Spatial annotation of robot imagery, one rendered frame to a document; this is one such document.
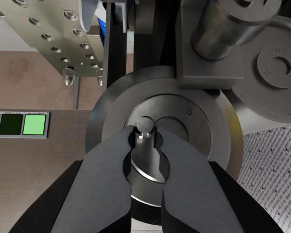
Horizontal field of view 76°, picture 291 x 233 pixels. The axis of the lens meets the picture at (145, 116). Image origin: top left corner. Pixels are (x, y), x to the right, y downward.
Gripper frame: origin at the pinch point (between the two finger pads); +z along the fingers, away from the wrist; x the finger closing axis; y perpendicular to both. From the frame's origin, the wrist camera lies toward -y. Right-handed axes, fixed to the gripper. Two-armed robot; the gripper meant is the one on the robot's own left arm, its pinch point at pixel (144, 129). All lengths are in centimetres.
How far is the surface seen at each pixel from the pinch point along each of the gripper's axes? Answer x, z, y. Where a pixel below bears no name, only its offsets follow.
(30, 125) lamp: -29.0, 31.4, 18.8
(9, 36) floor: -143, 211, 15
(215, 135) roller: 6.4, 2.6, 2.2
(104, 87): -4.0, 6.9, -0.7
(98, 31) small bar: -8.2, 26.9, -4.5
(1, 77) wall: -165, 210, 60
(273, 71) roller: 13.3, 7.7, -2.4
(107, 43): -3.9, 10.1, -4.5
